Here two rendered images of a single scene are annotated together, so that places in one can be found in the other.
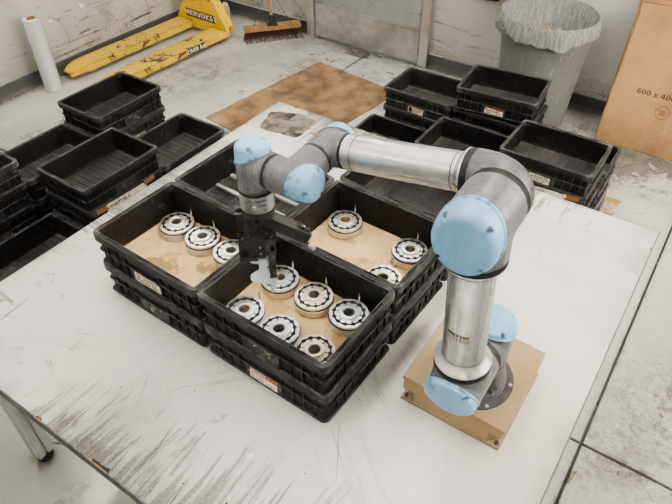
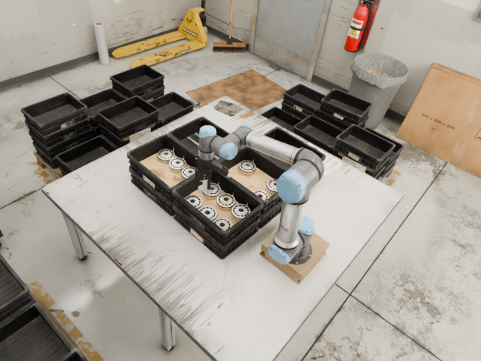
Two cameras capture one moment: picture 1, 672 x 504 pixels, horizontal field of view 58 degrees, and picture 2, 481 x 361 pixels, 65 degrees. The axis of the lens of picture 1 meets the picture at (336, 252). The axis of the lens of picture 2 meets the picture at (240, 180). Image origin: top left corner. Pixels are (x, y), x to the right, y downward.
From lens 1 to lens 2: 0.46 m
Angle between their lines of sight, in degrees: 2
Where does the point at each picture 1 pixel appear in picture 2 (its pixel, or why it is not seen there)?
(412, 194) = not seen: hidden behind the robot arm
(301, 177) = (227, 148)
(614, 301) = (371, 225)
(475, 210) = (294, 177)
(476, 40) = (341, 71)
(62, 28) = (114, 30)
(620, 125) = (410, 132)
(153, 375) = (145, 225)
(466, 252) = (289, 193)
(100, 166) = (128, 114)
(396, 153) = (270, 144)
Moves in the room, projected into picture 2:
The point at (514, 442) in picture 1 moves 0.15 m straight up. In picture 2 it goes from (307, 281) to (314, 265)
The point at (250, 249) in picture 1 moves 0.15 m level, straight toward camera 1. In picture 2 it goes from (200, 175) to (199, 198)
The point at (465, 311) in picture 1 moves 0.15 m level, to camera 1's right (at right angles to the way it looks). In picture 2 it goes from (288, 218) to (323, 223)
